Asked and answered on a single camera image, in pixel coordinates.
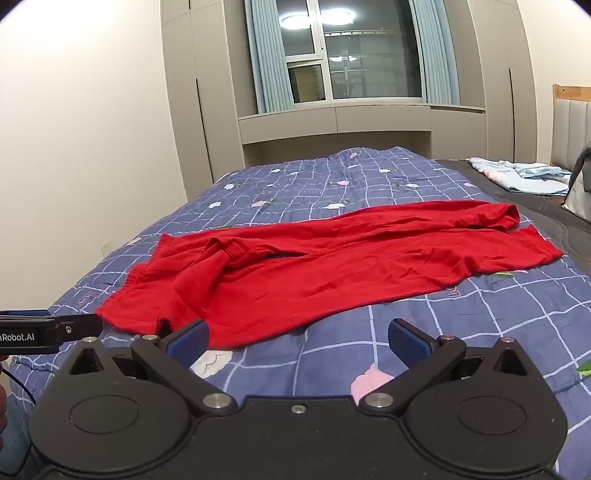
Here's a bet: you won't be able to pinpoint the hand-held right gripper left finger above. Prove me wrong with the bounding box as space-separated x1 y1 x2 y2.
68 318 237 413

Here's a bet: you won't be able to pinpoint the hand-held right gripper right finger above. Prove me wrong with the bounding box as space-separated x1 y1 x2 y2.
358 318 532 413

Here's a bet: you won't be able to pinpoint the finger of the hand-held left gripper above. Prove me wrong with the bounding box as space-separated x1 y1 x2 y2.
0 309 53 320
56 314 104 344

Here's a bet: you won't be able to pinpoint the red pants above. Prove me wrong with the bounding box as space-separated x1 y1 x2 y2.
95 199 564 349

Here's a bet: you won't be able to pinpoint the blue checked floral blanket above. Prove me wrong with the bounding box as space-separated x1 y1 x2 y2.
8 147 591 480

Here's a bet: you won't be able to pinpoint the grey quilted mattress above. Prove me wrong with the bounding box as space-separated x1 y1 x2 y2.
436 158 591 283

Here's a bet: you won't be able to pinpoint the light blue folded cloth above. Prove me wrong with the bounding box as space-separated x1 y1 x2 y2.
466 157 572 195

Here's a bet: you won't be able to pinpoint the silver grey pillow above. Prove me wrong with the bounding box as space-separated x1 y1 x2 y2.
560 184 591 223

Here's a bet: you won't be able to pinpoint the beige window seat cabinet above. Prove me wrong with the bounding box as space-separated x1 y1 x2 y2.
237 102 487 169

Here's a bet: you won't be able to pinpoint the beige wardrobe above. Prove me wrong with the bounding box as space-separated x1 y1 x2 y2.
468 0 553 167
160 0 246 205

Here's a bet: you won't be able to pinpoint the wooden padded headboard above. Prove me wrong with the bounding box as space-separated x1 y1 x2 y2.
550 84 591 172

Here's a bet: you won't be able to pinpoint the light blue curtain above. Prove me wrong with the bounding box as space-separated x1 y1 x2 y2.
408 0 462 107
244 0 296 114

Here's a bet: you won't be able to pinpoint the window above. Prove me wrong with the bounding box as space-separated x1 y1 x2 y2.
276 0 424 104

